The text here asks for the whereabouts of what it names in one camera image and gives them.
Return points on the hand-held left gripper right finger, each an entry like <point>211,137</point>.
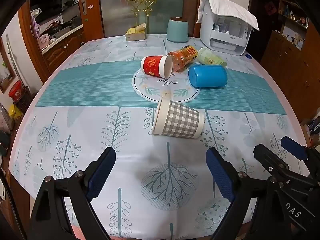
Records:
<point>220,176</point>

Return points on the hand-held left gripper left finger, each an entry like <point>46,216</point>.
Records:
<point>100,177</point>

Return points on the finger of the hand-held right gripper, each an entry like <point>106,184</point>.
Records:
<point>268,158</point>
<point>292,146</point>

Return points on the grey checked paper cup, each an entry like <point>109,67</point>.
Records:
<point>178,121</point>

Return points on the blue plastic cup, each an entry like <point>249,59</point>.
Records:
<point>208,76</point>

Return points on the red paper cup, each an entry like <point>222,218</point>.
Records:
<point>155,66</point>

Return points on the teal tree-print tablecloth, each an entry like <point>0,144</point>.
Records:
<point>100,87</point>

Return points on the wooden shelf cabinet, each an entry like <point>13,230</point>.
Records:
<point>292,55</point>

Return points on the small blue bottle cap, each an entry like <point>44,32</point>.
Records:
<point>248,56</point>

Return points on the yellow round container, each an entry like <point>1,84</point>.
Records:
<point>15,112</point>

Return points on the pale green bottle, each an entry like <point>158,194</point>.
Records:
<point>210,58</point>

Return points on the red round tin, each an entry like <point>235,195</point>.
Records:
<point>15,91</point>

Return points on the orange plastic bottle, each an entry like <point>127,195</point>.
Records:
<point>183,57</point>

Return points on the white countertop appliance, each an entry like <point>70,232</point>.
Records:
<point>226,38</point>

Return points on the wooden kitchen cabinet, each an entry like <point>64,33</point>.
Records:
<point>63,48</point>

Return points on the yellow tissue box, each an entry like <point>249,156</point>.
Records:
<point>135,33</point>

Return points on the light blue canister brown lid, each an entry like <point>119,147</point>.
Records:
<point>177,31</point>

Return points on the white towel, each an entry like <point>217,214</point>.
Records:
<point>225,7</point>

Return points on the pink hanging cloth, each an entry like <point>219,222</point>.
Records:
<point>35,25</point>

